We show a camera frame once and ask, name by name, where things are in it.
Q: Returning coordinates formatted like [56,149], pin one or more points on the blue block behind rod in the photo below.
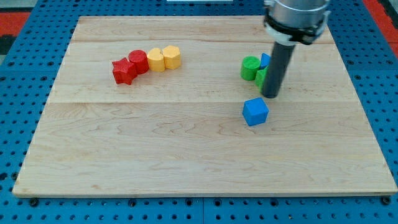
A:
[264,62]

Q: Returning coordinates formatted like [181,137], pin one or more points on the green cylinder block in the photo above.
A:
[249,67]

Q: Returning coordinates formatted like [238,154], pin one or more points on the yellow hexagon block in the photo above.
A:
[172,57]

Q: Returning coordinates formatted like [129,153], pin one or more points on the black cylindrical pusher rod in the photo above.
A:
[280,59]

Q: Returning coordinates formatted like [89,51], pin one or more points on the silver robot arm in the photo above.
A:
[290,22]

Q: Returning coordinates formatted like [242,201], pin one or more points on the wooden board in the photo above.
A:
[181,132]

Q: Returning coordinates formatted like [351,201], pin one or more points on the yellow heart block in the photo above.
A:
[155,60]

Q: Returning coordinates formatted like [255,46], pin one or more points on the blue cube block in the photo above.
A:
[255,111]

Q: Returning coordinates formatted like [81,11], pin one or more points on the red star block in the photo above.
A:
[124,71]

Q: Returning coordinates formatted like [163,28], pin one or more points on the red cylinder block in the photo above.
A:
[139,59]

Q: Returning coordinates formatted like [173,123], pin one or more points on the green star block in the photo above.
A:
[260,77]

